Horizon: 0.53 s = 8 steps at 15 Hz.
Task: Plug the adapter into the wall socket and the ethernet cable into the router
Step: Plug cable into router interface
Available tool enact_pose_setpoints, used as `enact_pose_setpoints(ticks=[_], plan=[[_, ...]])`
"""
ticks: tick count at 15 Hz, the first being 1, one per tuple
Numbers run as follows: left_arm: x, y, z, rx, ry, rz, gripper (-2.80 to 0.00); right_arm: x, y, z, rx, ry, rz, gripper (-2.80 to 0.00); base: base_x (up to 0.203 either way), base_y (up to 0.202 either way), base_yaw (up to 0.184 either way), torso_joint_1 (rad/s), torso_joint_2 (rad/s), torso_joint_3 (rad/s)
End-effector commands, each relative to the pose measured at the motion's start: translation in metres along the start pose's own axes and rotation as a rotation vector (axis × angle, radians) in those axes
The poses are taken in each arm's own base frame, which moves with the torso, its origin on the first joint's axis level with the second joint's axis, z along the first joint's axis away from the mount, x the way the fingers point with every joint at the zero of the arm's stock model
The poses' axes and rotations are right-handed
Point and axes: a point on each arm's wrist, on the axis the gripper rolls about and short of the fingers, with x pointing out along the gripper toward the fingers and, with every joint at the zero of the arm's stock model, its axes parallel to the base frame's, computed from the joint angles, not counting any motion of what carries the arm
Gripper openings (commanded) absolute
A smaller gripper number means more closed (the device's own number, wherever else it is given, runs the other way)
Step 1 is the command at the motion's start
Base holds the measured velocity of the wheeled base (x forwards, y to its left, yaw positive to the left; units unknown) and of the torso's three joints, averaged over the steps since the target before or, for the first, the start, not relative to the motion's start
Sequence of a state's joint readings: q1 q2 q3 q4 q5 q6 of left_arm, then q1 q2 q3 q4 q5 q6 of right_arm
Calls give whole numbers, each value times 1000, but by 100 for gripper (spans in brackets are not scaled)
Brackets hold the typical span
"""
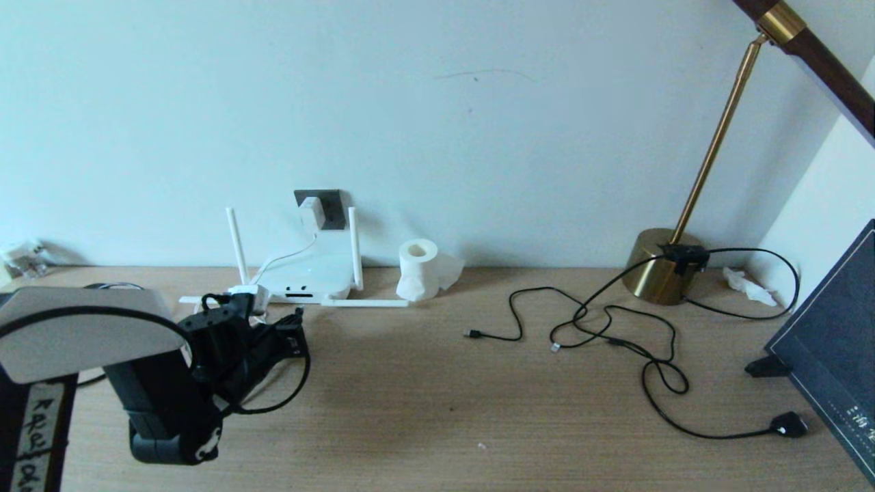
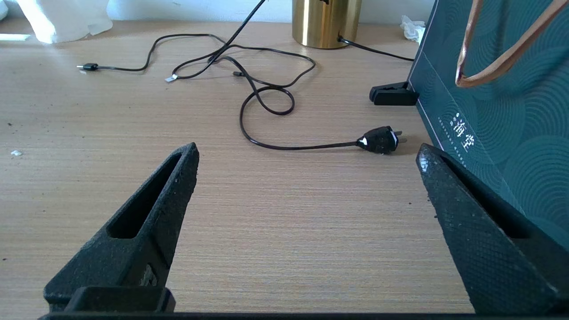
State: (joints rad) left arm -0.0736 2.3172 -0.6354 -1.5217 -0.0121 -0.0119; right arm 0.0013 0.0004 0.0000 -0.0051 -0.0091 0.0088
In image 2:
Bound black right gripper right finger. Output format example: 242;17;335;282
416;143;569;315

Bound white toilet paper roll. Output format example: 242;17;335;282
16;0;114;44

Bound thin black usb cable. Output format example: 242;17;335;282
76;33;316;116

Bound crumpled white tissue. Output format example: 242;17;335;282
400;16;427;45

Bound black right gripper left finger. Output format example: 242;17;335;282
43;142;200;312

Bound black cables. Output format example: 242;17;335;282
209;0;416;155

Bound brass desk lamp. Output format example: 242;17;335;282
292;0;363;49

